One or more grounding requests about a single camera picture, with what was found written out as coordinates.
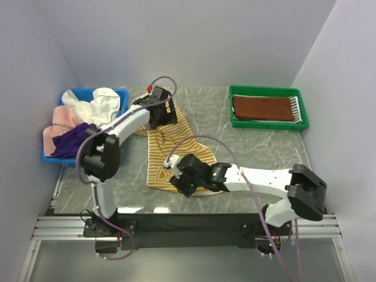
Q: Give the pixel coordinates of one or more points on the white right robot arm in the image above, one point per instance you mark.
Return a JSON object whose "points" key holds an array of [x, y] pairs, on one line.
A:
{"points": [[301, 192]]}

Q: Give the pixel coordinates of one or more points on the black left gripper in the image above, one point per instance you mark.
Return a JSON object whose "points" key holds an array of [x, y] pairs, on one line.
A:
{"points": [[169, 117]]}

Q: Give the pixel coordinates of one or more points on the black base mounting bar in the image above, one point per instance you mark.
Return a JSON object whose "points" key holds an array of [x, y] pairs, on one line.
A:
{"points": [[179, 230]]}

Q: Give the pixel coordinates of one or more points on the pink towel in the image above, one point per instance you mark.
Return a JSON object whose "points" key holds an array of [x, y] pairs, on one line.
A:
{"points": [[63, 120]]}

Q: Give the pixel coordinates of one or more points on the green plastic tray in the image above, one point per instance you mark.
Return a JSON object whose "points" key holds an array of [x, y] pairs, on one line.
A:
{"points": [[267, 92]]}

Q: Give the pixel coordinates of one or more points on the aluminium frame rail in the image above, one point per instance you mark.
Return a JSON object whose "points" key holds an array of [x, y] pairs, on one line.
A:
{"points": [[64, 228]]}

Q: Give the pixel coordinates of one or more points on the brown towel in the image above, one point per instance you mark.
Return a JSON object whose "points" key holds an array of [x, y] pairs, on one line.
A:
{"points": [[262, 108]]}

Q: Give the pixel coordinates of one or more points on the green white striped towel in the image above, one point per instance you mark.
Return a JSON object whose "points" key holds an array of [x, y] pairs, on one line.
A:
{"points": [[294, 107]]}

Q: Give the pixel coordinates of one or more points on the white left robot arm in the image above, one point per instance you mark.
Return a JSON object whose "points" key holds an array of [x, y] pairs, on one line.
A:
{"points": [[98, 158]]}

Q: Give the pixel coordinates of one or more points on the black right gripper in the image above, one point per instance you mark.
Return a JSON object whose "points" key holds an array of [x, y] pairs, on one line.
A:
{"points": [[177, 182]]}

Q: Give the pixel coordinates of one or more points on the purple towel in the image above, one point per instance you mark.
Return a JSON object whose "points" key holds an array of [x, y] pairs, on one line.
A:
{"points": [[68, 144]]}

